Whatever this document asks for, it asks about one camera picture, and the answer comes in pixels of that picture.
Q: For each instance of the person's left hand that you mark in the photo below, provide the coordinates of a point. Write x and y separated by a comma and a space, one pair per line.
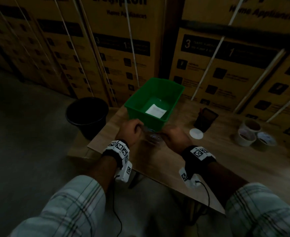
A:
127, 132

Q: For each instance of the person's right hand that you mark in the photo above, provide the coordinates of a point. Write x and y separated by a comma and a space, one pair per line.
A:
175, 140

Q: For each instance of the person's left fingers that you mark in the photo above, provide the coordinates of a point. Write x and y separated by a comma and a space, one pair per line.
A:
138, 125

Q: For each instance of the person's right fingers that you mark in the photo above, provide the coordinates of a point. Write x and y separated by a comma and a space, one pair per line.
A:
165, 135

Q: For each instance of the clear plastic container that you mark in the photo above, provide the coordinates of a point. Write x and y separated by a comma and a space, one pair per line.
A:
152, 136

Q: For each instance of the person's left forearm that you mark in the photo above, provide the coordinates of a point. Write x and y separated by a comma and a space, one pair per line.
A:
106, 170

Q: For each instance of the person's right forearm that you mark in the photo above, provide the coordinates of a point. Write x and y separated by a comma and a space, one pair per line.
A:
224, 181

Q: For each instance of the white paper sheet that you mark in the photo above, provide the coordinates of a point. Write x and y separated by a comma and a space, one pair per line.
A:
156, 111

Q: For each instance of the white round lid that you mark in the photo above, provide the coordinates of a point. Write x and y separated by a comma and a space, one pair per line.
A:
196, 133

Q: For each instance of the green plastic bin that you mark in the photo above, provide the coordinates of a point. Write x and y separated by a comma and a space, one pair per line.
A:
157, 96

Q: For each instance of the black phone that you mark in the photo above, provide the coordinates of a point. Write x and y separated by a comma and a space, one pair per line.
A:
205, 119

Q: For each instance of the black plastic bucket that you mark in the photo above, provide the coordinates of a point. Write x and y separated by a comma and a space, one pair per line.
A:
87, 115

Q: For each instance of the stack of brown cardboard boxes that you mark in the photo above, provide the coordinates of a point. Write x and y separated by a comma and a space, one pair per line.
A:
125, 51

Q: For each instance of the plaid left shirt sleeve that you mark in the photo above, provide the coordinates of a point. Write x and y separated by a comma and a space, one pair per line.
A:
68, 209

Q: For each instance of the plaid shirt sleeve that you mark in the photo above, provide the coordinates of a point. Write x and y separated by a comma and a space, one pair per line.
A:
261, 212
68, 209

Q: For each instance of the plaid right shirt sleeve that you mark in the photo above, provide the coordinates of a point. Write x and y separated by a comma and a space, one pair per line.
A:
261, 212

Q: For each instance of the left wrist camera with markers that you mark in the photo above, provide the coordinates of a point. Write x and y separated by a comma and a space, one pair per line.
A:
120, 151

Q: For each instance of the wrist camera with markers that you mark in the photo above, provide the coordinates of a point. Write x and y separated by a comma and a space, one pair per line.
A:
120, 151
199, 155

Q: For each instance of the right wrist camera with markers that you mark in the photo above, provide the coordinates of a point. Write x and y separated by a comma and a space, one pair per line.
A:
199, 155

